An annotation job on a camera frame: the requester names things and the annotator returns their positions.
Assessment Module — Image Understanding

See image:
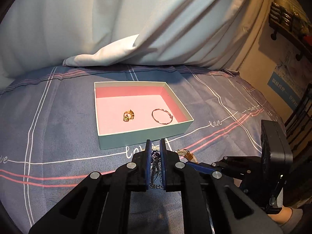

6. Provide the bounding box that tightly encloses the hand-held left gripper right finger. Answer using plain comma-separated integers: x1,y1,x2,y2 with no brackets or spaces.
160,138,285,234

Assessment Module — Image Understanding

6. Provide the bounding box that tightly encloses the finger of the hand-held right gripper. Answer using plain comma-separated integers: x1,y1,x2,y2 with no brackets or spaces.
212,156,263,173
185,161,244,184

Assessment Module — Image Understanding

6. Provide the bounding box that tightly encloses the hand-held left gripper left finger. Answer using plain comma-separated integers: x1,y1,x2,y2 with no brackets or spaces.
29,139,152,234

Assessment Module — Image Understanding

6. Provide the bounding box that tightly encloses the silver chain necklace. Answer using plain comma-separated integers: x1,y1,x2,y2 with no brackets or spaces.
149,151,163,190

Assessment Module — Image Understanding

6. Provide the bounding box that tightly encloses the gold link bracelet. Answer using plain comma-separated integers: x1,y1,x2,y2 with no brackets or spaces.
175,149,198,163

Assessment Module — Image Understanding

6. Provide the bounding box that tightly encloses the thin rose gold bangle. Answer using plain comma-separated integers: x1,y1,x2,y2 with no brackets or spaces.
152,108,174,125

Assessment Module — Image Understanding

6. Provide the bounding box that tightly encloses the chunky gold ring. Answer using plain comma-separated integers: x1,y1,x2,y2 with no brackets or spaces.
122,110,136,122

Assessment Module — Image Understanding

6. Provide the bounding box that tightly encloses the pink-lined cardboard box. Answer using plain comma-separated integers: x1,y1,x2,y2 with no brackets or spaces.
94,81,194,150

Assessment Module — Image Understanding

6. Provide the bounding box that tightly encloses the dark wooden chair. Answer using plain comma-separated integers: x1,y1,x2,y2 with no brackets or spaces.
283,83,312,158

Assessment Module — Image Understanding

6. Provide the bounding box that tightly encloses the blue plaid bed sheet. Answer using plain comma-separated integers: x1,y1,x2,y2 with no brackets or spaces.
0,64,286,234

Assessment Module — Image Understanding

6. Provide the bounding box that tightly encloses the stack of dark tins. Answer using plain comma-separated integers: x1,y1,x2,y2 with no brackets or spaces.
270,0,294,27

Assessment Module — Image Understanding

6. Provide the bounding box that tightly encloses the white curtain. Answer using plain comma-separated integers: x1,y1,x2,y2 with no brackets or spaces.
0,0,277,84

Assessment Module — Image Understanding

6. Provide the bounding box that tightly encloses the wall poster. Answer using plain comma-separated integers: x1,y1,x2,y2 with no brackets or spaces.
267,38,310,111

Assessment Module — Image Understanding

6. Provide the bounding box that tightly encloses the dark wooden wall shelf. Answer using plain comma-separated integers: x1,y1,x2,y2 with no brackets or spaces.
268,10,312,62

